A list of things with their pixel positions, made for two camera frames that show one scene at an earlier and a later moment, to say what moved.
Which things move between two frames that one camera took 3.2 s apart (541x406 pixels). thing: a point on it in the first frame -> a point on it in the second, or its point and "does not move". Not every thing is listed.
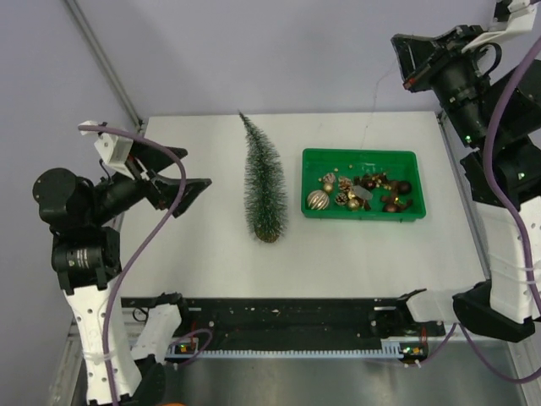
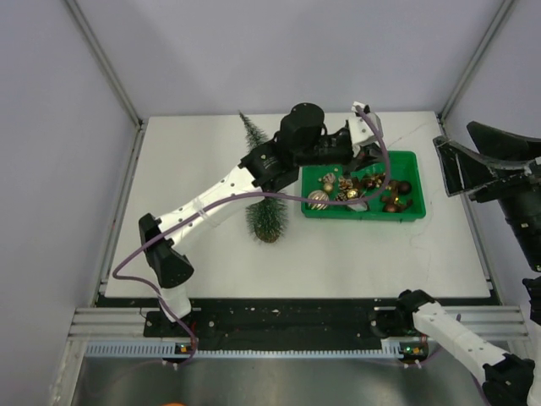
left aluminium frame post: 105,63 does not move
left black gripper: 161,194 -> 367,155
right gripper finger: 414,56 -> 464,171
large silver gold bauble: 318,200 does not move
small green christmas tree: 265,188 does not move
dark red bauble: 404,187 does not move
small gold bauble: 353,204 -> 352,193
